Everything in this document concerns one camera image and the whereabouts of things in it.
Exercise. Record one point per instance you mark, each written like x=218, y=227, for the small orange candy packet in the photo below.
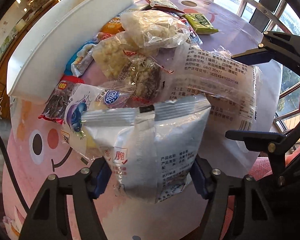
x=102, y=36

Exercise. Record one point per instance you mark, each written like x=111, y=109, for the blueberry cake white packet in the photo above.
x=112, y=94

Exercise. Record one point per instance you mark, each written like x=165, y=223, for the clear bag pale puffed snack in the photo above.
x=154, y=29

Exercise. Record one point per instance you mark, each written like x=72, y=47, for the large clear printed snack bag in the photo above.
x=229, y=86

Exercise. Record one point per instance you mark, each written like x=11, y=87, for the beige red barcode packet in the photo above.
x=164, y=5

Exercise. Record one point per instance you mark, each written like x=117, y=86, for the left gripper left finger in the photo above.
x=49, y=215

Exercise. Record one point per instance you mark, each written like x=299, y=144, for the clear bag popcorn chunks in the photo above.
x=111, y=54

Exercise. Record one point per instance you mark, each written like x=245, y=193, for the orange white oats bar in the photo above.
x=113, y=27

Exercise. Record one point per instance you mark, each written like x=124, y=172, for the green snack packet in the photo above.
x=200, y=24

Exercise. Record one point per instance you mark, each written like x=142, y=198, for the white plastic storage bin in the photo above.
x=39, y=61

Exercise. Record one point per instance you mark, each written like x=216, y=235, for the blue white snack packet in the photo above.
x=81, y=60

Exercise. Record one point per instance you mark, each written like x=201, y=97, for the clear bag dark nut snack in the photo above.
x=144, y=74

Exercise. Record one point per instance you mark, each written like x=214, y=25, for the wooden desk with drawers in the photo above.
x=15, y=23

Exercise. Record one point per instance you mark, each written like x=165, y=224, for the red packet dark raisins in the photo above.
x=56, y=105

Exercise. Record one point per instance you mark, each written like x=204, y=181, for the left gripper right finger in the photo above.
x=236, y=207

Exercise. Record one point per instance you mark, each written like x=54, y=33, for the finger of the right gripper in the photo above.
x=281, y=47
x=275, y=145

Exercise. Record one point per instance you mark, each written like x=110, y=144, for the silver white snack bag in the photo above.
x=150, y=149

